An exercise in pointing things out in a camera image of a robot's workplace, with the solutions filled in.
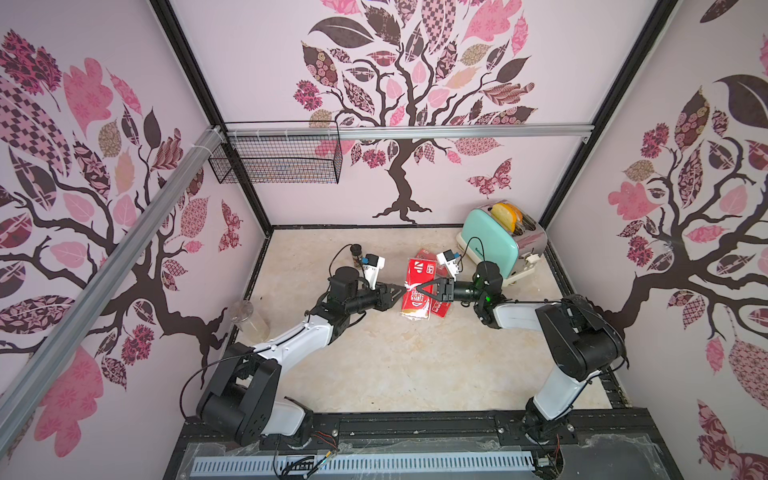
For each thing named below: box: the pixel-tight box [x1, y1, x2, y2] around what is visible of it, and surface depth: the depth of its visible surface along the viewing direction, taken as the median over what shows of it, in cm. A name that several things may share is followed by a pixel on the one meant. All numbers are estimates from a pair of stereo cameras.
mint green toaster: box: [456, 202, 548, 287], surface depth 97 cm
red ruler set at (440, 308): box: [431, 297, 452, 318], surface depth 98 cm
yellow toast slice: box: [491, 202, 523, 233], surface depth 96 cm
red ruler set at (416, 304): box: [401, 258, 437, 320], surface depth 83 cm
